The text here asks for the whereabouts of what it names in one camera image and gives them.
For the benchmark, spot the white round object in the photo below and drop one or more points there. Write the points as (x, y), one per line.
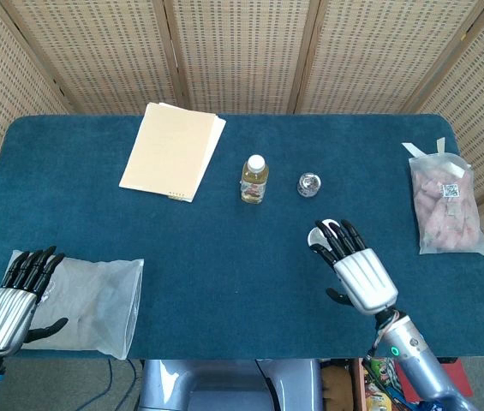
(313, 237)

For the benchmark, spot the brown plush toy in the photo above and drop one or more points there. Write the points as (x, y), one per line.
(336, 387)

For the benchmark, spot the tea bottle white cap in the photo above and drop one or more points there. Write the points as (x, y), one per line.
(254, 182)

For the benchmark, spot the clear round paper clip box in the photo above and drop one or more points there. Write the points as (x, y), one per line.
(308, 184)

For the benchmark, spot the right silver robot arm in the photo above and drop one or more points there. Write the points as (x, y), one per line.
(417, 359)

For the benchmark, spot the empty translucent zip bag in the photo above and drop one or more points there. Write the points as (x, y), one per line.
(96, 299)

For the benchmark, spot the woven wooden folding screen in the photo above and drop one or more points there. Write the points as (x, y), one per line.
(241, 51)

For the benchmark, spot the blue table cloth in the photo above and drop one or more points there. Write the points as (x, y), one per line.
(224, 265)

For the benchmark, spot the yellow paper notebook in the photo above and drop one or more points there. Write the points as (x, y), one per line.
(169, 150)

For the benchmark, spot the grey robot torso base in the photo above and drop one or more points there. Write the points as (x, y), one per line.
(224, 385)

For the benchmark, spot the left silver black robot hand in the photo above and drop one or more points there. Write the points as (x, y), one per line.
(1, 312)

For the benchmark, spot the translucent bag pink contents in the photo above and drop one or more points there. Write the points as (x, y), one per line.
(447, 210)

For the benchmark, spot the red flat box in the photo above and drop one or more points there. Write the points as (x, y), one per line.
(455, 377)

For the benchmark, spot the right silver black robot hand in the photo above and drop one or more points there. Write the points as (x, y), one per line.
(363, 278)

